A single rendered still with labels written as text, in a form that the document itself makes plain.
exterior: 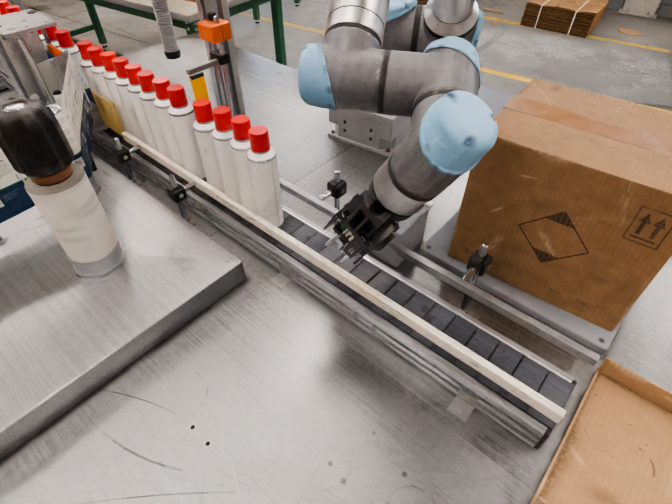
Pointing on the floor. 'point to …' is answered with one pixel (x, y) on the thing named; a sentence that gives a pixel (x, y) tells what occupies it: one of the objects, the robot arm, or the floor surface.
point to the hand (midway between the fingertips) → (346, 244)
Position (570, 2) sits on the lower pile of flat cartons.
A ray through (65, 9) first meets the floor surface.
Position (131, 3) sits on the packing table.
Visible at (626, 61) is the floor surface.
